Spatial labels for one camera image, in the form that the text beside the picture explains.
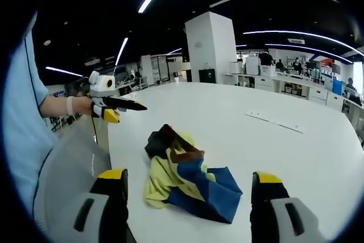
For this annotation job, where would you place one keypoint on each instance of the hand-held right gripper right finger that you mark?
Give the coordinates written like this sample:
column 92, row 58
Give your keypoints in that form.
column 273, row 206

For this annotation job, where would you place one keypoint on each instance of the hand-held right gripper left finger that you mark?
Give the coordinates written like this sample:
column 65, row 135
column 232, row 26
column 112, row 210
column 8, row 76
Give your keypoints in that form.
column 111, row 206

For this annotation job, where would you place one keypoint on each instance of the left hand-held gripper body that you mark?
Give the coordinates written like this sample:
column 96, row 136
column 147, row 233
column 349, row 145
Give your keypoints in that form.
column 101, row 86

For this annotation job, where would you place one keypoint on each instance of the yellow blue brown garment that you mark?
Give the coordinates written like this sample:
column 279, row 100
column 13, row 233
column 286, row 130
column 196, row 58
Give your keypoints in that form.
column 196, row 186

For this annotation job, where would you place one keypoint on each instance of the white template strip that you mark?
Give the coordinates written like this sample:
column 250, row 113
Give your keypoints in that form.
column 274, row 122

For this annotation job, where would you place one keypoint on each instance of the person's left hand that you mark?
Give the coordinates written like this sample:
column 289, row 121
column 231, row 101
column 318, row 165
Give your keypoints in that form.
column 83, row 106

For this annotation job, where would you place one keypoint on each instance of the white wristband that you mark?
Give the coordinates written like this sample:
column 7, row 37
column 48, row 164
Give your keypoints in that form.
column 70, row 105

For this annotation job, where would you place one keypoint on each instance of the person in light blue shirt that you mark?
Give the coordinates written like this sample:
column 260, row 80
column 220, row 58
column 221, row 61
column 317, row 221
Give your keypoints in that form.
column 22, row 98

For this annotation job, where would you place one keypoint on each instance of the black cabinet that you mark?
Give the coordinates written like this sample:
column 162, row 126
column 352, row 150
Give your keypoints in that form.
column 207, row 76

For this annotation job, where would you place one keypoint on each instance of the white square pillar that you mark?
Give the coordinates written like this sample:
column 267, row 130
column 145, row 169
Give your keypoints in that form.
column 211, row 43

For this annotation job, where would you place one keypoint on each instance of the long white counter shelving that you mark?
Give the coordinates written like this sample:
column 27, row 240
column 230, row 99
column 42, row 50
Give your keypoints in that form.
column 298, row 88

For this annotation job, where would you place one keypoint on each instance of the white appliance box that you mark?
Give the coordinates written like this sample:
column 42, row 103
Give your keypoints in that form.
column 252, row 65

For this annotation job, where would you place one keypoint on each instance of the white storage bin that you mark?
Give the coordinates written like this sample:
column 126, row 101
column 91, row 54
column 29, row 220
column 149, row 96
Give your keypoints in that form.
column 267, row 70

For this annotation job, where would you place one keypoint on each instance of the blue storage bin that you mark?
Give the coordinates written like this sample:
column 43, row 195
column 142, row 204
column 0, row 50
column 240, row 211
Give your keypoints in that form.
column 338, row 87

